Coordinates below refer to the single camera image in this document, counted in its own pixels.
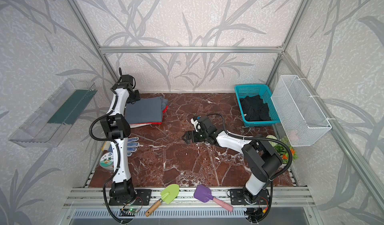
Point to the aluminium frame enclosure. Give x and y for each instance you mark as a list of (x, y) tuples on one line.
[(360, 165)]

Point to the small green circuit board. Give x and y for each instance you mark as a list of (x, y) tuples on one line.
[(129, 212)]

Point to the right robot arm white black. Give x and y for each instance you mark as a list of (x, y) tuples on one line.
[(262, 158)]

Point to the clear plastic wall shelf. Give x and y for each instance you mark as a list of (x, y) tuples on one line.
[(48, 125)]

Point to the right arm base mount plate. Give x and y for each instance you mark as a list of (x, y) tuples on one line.
[(240, 197)]

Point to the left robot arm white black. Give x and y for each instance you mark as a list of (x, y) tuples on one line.
[(117, 131)]

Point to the round tape roll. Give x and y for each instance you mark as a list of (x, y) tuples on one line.
[(107, 161)]

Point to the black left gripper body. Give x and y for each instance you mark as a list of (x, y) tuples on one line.
[(135, 95)]

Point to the teal plastic basket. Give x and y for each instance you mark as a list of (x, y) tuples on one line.
[(265, 93)]

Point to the white wire mesh basket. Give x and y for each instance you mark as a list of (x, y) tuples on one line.
[(302, 118)]

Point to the green garden trowel wooden handle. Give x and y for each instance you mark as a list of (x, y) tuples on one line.
[(167, 196)]

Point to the blue dotted work glove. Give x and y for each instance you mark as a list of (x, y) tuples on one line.
[(132, 146)]

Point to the purple scoop pink handle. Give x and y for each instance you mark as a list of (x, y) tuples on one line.
[(204, 194)]

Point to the potted artificial flower plant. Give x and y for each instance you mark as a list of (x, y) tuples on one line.
[(282, 151)]

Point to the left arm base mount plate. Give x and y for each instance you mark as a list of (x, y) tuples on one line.
[(140, 198)]

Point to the black t-shirt in basket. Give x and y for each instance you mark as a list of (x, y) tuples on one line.
[(254, 109)]

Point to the grey t-shirt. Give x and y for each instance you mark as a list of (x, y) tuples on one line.
[(149, 110)]

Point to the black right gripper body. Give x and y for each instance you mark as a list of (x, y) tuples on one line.
[(192, 136)]

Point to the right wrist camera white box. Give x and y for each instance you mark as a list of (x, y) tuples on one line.
[(197, 123)]

